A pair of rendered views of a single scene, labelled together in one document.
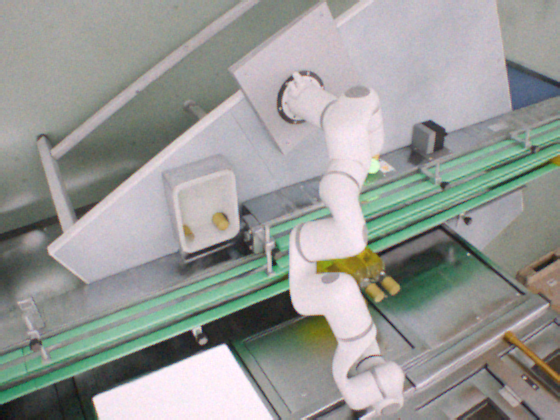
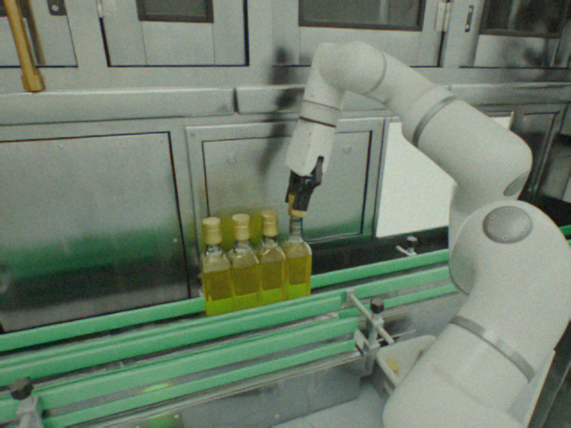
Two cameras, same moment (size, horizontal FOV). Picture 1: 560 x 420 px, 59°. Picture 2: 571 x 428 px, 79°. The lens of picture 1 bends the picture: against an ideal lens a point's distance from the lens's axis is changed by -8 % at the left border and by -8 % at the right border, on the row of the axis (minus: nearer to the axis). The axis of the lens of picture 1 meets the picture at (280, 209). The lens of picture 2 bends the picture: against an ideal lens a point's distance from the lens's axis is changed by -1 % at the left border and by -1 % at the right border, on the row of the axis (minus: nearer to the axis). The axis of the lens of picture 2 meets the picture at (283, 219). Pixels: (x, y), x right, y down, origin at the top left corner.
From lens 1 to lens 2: 1.07 m
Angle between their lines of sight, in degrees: 46
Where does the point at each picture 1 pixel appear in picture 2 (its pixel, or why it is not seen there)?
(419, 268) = (95, 267)
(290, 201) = (308, 390)
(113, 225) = not seen: hidden behind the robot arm
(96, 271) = not seen: hidden behind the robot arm
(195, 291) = (419, 290)
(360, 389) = (398, 70)
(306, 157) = not seen: outside the picture
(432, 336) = (153, 152)
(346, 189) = (549, 325)
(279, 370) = (351, 185)
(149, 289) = (458, 301)
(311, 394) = (343, 143)
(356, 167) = (490, 388)
